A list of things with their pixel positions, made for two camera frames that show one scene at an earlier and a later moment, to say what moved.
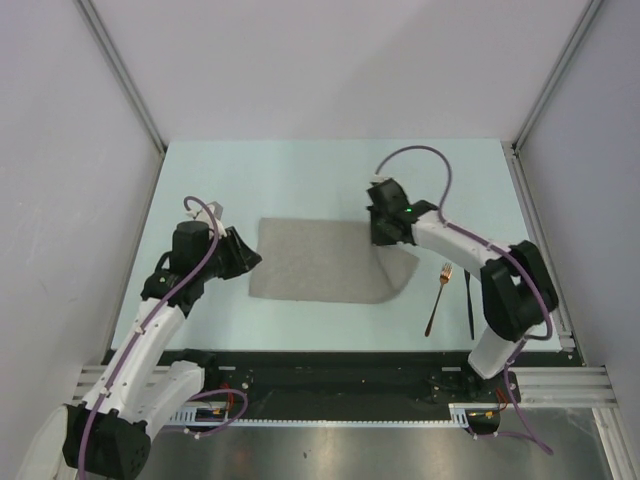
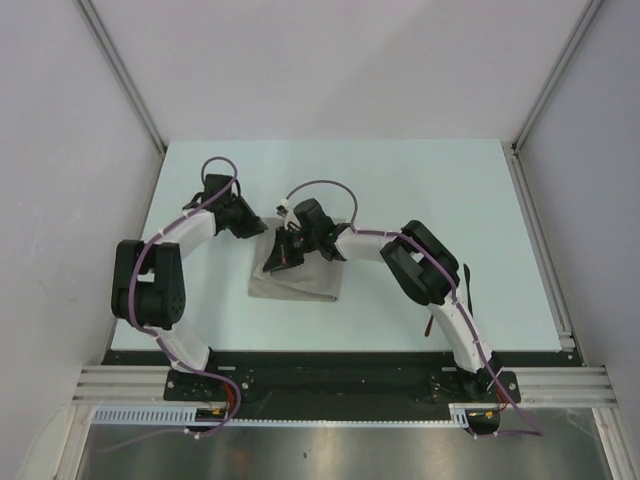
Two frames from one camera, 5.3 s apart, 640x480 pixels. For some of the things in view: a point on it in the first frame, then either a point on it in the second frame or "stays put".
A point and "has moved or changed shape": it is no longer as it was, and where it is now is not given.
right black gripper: (376, 238) -> (282, 254)
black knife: (470, 304) stays put
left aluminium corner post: (109, 50) stays put
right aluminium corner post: (585, 19) stays put
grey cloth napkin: (327, 260) has moved or changed shape
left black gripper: (243, 259) -> (252, 224)
